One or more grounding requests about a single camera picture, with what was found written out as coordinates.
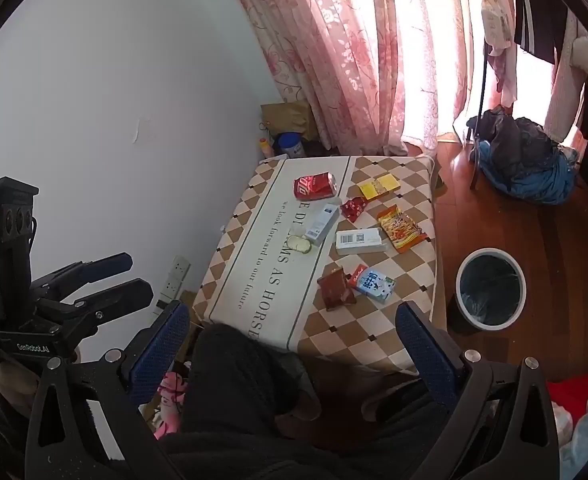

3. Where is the black white striped hanging garment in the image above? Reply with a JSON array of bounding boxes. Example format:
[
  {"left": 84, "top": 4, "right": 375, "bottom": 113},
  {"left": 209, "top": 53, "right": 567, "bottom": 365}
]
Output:
[{"left": 513, "top": 0, "right": 572, "bottom": 66}]

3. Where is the white box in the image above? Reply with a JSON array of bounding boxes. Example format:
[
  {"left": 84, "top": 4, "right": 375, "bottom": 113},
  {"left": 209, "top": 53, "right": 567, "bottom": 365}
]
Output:
[{"left": 335, "top": 227, "right": 388, "bottom": 256}]

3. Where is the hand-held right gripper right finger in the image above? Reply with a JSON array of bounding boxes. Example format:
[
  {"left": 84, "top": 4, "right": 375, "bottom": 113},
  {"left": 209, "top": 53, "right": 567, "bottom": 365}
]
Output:
[{"left": 395, "top": 301, "right": 561, "bottom": 480}]

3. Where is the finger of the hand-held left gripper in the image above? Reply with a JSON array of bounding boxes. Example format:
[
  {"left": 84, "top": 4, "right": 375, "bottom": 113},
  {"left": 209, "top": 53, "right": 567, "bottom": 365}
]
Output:
[
  {"left": 30, "top": 253, "right": 134, "bottom": 302},
  {"left": 38, "top": 278, "right": 154, "bottom": 334}
]

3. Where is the grey slipper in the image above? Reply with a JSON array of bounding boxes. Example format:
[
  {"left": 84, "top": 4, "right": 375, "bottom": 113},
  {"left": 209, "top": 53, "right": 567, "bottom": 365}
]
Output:
[
  {"left": 273, "top": 354, "right": 325, "bottom": 423},
  {"left": 361, "top": 379, "right": 427, "bottom": 423}
]

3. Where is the white trash bin black liner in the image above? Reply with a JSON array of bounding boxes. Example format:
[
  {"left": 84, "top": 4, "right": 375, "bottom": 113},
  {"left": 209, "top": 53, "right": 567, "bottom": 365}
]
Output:
[{"left": 446, "top": 247, "right": 527, "bottom": 337}]

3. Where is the white power strip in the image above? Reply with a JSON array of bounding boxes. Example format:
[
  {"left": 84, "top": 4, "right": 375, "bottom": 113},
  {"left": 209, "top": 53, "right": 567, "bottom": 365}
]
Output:
[{"left": 161, "top": 255, "right": 191, "bottom": 302}]

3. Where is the pale pink hanging garment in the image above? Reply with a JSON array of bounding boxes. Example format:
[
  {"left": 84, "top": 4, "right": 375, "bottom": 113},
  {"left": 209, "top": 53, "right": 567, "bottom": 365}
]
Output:
[{"left": 543, "top": 25, "right": 588, "bottom": 143}]

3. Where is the black cloth pile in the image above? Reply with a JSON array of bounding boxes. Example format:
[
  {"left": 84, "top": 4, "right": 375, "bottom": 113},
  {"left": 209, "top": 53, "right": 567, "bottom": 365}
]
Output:
[{"left": 466, "top": 105, "right": 561, "bottom": 181}]

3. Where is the blue lidded jar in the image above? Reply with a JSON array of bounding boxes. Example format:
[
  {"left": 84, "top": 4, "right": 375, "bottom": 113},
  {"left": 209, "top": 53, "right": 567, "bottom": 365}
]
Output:
[{"left": 275, "top": 132, "right": 306, "bottom": 159}]

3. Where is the white and blue carton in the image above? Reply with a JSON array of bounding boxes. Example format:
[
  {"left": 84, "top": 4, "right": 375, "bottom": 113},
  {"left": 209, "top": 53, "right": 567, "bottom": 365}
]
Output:
[{"left": 304, "top": 203, "right": 341, "bottom": 247}]

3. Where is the pink floral curtain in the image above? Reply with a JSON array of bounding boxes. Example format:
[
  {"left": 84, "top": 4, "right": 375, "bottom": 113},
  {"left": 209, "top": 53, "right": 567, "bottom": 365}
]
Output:
[{"left": 219, "top": 0, "right": 485, "bottom": 158}]

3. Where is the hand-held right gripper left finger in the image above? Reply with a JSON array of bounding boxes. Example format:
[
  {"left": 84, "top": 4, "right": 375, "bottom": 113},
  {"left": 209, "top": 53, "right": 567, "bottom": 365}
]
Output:
[{"left": 24, "top": 301, "right": 191, "bottom": 480}]

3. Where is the orange noodle snack packet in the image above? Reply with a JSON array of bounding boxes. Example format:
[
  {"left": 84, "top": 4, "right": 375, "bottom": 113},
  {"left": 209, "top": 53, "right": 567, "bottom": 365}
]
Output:
[{"left": 377, "top": 205, "right": 429, "bottom": 253}]

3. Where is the checkered printed tablecloth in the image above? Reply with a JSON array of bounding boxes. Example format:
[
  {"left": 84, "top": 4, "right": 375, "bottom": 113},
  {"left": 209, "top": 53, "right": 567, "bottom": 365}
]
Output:
[{"left": 191, "top": 155, "right": 447, "bottom": 376}]

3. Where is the brown paper bag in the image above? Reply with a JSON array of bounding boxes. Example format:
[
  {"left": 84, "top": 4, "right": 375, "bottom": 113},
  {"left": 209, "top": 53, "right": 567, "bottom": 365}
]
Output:
[{"left": 260, "top": 101, "right": 320, "bottom": 143}]

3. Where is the yellow snack packet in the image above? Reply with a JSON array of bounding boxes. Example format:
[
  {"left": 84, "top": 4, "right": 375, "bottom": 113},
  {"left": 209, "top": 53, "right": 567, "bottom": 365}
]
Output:
[{"left": 358, "top": 173, "right": 401, "bottom": 202}]

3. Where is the small red wrapper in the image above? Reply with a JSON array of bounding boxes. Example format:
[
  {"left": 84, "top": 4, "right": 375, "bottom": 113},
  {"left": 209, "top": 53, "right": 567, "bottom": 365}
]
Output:
[{"left": 340, "top": 196, "right": 367, "bottom": 222}]

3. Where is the red cloth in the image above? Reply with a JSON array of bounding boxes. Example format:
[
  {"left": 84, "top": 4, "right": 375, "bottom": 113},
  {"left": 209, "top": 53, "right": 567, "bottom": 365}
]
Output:
[{"left": 544, "top": 366, "right": 588, "bottom": 413}]

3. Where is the red soda can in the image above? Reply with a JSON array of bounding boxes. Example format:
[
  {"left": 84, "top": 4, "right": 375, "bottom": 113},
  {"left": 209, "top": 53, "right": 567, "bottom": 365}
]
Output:
[{"left": 293, "top": 172, "right": 338, "bottom": 202}]

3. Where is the brown red snack packet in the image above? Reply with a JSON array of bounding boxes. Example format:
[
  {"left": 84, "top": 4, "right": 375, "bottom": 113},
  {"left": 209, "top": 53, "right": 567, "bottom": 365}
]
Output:
[{"left": 317, "top": 267, "right": 357, "bottom": 312}]

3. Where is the black clothes rack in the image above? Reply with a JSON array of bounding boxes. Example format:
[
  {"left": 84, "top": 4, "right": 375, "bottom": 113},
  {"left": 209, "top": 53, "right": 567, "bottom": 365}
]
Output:
[{"left": 466, "top": 0, "right": 501, "bottom": 191}]

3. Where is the cream patterned hanging garment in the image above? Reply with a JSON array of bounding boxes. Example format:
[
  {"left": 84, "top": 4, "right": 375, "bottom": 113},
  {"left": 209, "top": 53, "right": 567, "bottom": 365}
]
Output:
[{"left": 480, "top": 0, "right": 512, "bottom": 56}]

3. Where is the person's black trouser leg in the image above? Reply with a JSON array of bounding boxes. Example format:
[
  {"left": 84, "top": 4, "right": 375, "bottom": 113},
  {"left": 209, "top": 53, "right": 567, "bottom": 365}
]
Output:
[{"left": 159, "top": 322, "right": 325, "bottom": 480}]

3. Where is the tan fuzzy cloth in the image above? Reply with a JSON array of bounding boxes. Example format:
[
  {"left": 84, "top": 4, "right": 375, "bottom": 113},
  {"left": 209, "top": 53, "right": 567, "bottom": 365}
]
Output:
[{"left": 0, "top": 350, "right": 82, "bottom": 418}]

